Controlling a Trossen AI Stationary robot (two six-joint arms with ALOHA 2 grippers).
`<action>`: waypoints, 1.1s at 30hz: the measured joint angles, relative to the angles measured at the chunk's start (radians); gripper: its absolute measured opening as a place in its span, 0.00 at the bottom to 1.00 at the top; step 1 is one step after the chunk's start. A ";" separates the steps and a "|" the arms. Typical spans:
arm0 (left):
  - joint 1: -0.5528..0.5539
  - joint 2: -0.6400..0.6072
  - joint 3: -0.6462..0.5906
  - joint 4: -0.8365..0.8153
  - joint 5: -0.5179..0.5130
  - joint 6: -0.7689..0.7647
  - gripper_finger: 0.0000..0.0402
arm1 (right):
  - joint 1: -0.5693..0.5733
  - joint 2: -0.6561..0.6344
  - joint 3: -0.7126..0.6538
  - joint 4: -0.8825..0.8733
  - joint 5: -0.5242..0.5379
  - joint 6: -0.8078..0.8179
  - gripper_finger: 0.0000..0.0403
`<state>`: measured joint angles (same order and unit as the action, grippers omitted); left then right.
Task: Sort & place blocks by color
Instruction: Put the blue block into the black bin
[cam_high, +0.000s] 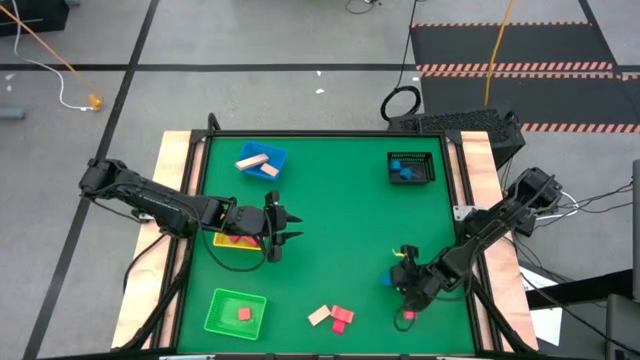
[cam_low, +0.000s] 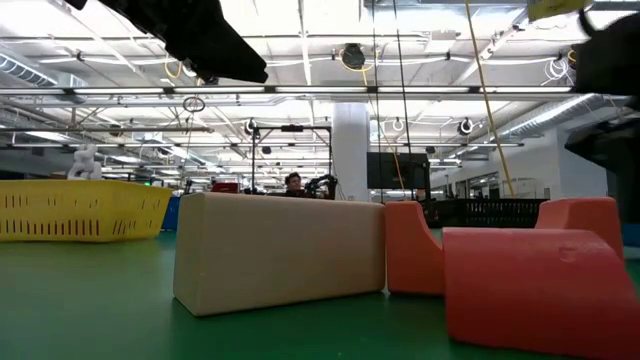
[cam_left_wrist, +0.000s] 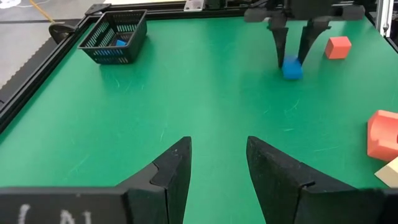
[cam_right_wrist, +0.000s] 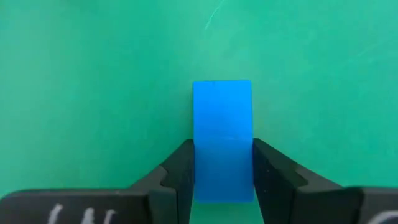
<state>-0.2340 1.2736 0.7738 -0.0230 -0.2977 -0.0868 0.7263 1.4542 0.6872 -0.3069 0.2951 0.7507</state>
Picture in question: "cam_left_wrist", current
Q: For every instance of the blue cylinder block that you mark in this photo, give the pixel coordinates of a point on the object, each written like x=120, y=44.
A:
x=121, y=43

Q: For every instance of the large red block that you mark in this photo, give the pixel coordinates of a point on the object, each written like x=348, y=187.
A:
x=382, y=137

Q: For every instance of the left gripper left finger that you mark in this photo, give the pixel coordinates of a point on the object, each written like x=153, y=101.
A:
x=174, y=174

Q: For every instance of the blue rectangular block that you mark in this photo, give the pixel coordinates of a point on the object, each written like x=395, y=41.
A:
x=292, y=70

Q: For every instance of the silver mounting plate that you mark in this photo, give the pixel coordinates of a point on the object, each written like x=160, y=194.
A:
x=193, y=4

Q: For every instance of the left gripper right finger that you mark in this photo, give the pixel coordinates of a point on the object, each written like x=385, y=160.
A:
x=273, y=180

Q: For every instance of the short wooden block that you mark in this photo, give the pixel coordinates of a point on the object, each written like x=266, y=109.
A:
x=390, y=174

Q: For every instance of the black plastic basket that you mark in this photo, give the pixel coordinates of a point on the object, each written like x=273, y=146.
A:
x=136, y=37

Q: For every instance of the black aluminium table frame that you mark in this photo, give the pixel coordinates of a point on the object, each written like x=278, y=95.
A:
x=31, y=81

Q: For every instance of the silver aluminium profile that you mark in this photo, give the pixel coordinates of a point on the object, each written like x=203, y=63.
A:
x=384, y=15

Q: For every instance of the red square block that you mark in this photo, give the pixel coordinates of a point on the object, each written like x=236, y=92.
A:
x=338, y=48

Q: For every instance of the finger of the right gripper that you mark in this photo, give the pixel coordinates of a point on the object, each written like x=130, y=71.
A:
x=280, y=40
x=309, y=37

